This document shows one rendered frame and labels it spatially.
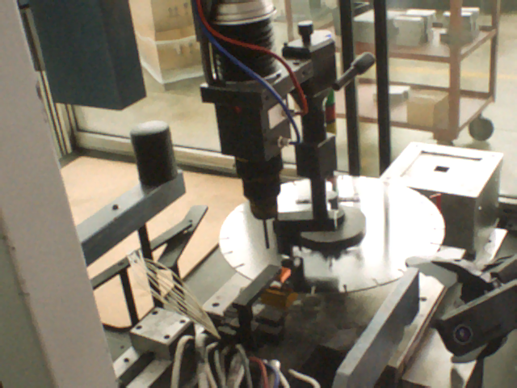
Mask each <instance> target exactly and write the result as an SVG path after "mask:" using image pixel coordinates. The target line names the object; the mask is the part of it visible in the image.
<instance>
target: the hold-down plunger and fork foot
mask: <svg viewBox="0 0 517 388"><path fill-rule="evenodd" d="M309 188H310V199H311V209H312V210H301V211H279V214H278V218H279V227H280V241H281V247H282V254H281V255H285V256H287V257H290V258H293V257H294V251H293V243H295V244H296V245H297V246H298V247H299V251H302V250H303V248H302V240H301V232H323V231H336V228H337V215H336V209H328V200H327V188H326V179H324V180H322V181H311V180H310V181H309ZM272 224H273V231H274V233H276V231H275V217H274V218H273V220H272Z"/></svg>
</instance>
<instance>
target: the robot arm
mask: <svg viewBox="0 0 517 388"><path fill-rule="evenodd" d="M461 256H462V253H461V252H460V251H458V250H457V249H453V248H449V249H446V250H444V251H440V252H436V253H434V254H432V255H412V256H408V257H406V258H404V260H405V262H406V264H407V265H408V267H409V266H410V268H417V269H419V270H420V272H421V273H422V274H423V275H424V276H431V277H433V278H435V279H436V280H437V281H438V282H439V283H440V284H442V285H444V286H446V287H448V288H451V287H452V286H453V285H455V284H456V283H461V284H462V286H461V288H460V294H461V295H460V300H461V301H463V302H464V306H462V307H460V308H458V309H456V310H454V311H452V312H450V313H448V314H446V315H443V316H440V317H439V318H437V319H436V320H435V329H436V330H437V332H438V334H439V337H440V339H441V340H442V342H443V345H444V347H445V348H446V350H447V351H448V352H449V353H451V354H452V355H453V356H452V357H451V358H450V361H451V363H452V364H467V363H470V362H474V361H479V360H481V359H484V357H487V356H490V355H493V354H494V353H496V352H497V351H498V350H499V349H500V348H501V347H502V346H503V345H504V344H505V343H506V342H507V336H508V335H509V334H510V333H511V331H513V330H514V329H516V328H517V254H514V255H507V256H502V257H497V258H493V259H492V260H490V261H489V262H488V263H486V264H484V265H483V266H482V267H481V268H479V269H478V268H477V267H476V266H475V265H474V264H473V263H471V262H469V261H467V260H464V259H461ZM500 259H508V260H504V261H499V260H500Z"/></svg>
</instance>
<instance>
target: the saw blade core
mask: <svg viewBox="0 0 517 388"><path fill-rule="evenodd" d="M342 178H343V181H341V180H342ZM367 179H368V178H362V177H342V176H341V177H328V178H327V179H326V182H327V183H331V184H332V187H331V191H334V192H337V193H338V196H352V195H360V196H361V200H362V201H361V202H359V203H339V204H345V205H351V206H354V207H356V208H357V209H361V210H362V211H363V212H364V213H365V214H366V216H367V218H368V228H367V230H366V232H365V233H364V235H363V236H361V237H360V238H357V239H356V240H354V242H351V243H348V244H345V245H342V246H337V247H316V246H311V245H309V244H306V243H302V248H303V250H302V251H299V252H298V253H297V254H296V255H295V256H294V257H293V258H290V257H287V256H285V255H281V254H279V252H278V245H277V238H276V233H274V231H273V224H272V220H273V219H271V220H267V234H268V242H270V249H266V246H265V238H264V232H263V221H260V220H257V219H255V218H254V215H253V214H252V212H251V211H250V201H249V200H247V201H246V202H244V203H243V204H241V205H240V206H238V207H237V208H236V209H235V210H234V211H233V212H232V213H231V214H230V215H229V216H228V219H227V220H226V221H225V222H224V224H223V226H222V227H221V232H220V236H219V244H220V249H221V254H222V255H223V257H224V258H225V259H226V260H227V263H228V264H229V265H230V266H231V267H232V268H233V269H235V271H236V272H238V273H239V274H241V275H242V276H244V277H245V278H248V279H250V280H253V279H254V278H255V277H256V276H257V275H258V274H259V273H260V272H261V271H262V270H263V269H264V268H265V267H266V266H267V265H268V264H272V265H275V266H279V267H282V268H287V269H290V274H289V275H288V277H287V278H286V279H285V280H284V281H283V282H282V283H281V282H278V281H274V282H273V283H272V284H271V286H270V287H268V288H272V286H273V285H276V288H275V289H277V290H281V288H282V287H283V284H284V283H286V284H285V285H284V287H283V288H282V291H285V292H290V293H303V294H311V293H312V288H314V287H315V288H316V289H315V290H314V291H313V294H341V293H345V289H344V285H346V286H347V293H354V292H359V291H364V290H369V289H372V288H375V287H377V284H378V285H379V286H381V285H387V284H389V283H391V282H394V281H396V280H399V279H401V277H402V275H403V273H404V272H405V271H406V269H407V268H408V265H407V264H406V262H405V260H404V258H406V257H408V256H412V255H432V254H434V253H436V252H437V251H438V250H439V249H440V246H441V245H442V241H443V237H444V223H443V218H442V216H441V214H440V212H439V210H438V209H437V208H436V207H435V206H434V205H433V204H432V203H431V202H430V201H428V200H427V199H426V198H424V197H423V196H421V197H419V198H416V199H414V198H413V197H415V196H417V195H419V193H417V192H416V191H412V189H409V188H406V187H403V186H401V185H398V184H395V183H390V182H387V181H384V180H378V179H368V180H367ZM366 180H367V182H366ZM294 184H295V185H296V186H294ZM294 184H293V183H286V184H283V185H281V188H282V192H281V193H280V194H279V196H278V203H279V211H301V210H304V209H307V208H308V207H311V205H296V204H295V199H296V198H310V188H309V180H308V179H304V180H300V181H296V182H294ZM386 186H388V187H386ZM407 192H408V193H407ZM430 215H432V216H430ZM434 229H435V230H434ZM228 239H229V240H228ZM430 244H432V245H430ZM230 252H233V253H230ZM242 265H244V266H242ZM399 271H401V272H399ZM373 280H376V283H377V284H376V283H375V281H373Z"/></svg>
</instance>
